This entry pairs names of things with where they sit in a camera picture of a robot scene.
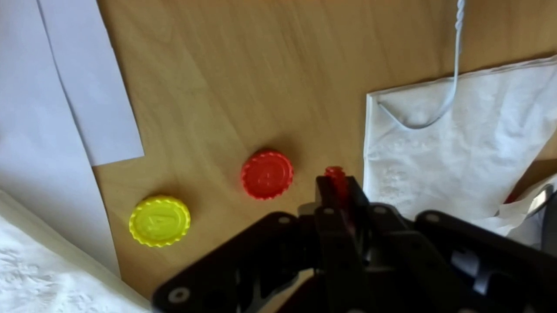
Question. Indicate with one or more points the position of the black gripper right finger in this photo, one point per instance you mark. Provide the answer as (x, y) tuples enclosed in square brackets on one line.
[(419, 260)]

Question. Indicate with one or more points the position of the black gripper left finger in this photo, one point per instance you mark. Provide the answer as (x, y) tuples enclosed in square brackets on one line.
[(279, 260)]

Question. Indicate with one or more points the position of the orange bottle cap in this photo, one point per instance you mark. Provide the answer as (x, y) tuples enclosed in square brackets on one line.
[(267, 173), (335, 175)]

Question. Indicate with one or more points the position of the crumpled white cloth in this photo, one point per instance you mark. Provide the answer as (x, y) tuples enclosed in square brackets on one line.
[(525, 222)]

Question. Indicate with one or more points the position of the white hemmed square cloth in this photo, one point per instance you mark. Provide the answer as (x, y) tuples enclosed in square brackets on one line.
[(481, 156)]

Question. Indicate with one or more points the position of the yellow bottle cap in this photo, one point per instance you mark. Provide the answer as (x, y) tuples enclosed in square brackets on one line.
[(159, 220)]

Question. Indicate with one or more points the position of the wooden table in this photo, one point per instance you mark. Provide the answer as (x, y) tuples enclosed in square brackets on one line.
[(262, 74)]

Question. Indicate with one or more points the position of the white textured cloth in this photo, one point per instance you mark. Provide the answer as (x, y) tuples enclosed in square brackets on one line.
[(46, 271)]

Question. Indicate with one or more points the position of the white folded paper sheet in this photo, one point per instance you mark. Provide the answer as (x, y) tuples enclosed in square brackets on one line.
[(53, 114)]

